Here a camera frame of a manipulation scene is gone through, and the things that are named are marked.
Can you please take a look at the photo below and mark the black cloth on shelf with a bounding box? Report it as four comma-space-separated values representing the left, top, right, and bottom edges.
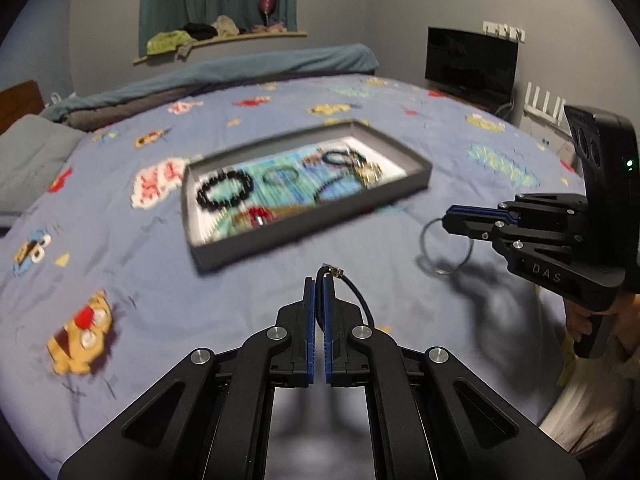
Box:
182, 23, 218, 42

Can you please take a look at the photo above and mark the grey cardboard tray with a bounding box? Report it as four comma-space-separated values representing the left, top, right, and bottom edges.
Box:
181, 120, 433, 272

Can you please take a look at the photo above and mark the gold round pendant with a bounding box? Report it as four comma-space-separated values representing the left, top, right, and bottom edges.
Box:
352, 162, 383, 188

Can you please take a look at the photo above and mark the blue cartoon bed sheet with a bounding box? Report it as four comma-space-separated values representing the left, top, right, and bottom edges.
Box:
1, 75, 584, 478

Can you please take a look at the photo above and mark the grey blue pillow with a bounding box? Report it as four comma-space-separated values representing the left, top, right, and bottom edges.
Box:
0, 115, 86, 230

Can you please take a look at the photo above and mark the pink wine glass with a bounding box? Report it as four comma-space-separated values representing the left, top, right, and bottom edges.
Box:
257, 0, 278, 27

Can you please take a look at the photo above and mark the black cord bracelet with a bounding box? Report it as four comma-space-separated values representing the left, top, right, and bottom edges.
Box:
316, 263, 377, 331

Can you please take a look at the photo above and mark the large silver bangle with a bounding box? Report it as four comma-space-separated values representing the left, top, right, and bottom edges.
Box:
262, 165, 299, 186

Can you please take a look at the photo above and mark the wooden window shelf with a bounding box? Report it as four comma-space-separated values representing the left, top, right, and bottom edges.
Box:
132, 32, 308, 66

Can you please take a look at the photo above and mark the teal folded blanket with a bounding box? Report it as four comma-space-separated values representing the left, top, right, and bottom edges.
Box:
40, 44, 378, 132

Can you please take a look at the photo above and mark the white wall hook rack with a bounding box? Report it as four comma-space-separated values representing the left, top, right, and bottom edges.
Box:
482, 21, 526, 44

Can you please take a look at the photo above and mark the black bead bracelet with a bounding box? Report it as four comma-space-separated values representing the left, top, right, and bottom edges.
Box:
195, 169, 255, 213

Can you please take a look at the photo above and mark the green cloth on shelf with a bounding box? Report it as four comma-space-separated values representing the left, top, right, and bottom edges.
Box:
145, 29, 195, 56

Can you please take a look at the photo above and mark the person right hand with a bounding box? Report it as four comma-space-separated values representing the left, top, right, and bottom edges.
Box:
564, 294, 639, 353

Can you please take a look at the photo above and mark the blue beaded bracelet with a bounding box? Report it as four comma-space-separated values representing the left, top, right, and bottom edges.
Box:
319, 148, 369, 172

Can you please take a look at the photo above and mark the wooden headboard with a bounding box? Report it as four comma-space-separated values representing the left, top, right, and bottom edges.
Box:
0, 80, 44, 134

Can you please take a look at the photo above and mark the thin silver wire bangle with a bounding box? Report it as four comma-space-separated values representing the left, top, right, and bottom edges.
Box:
419, 218, 474, 276

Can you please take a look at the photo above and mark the dark purple bead bracelet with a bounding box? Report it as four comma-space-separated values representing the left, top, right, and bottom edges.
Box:
313, 173, 369, 205

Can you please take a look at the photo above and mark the printed blue paper sheet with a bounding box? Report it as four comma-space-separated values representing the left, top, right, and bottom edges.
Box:
189, 136, 408, 246

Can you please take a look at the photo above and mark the gold chain red bead necklace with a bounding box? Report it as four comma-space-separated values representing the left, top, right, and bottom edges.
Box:
219, 204, 281, 233

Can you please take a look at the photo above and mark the beige cloth on shelf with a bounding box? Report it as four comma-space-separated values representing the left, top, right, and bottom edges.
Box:
212, 14, 240, 38

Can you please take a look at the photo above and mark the black monitor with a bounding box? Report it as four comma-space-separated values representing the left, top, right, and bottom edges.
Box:
424, 27, 518, 105

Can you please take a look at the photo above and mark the white router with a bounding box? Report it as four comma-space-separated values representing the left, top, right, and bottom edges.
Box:
521, 81, 572, 151

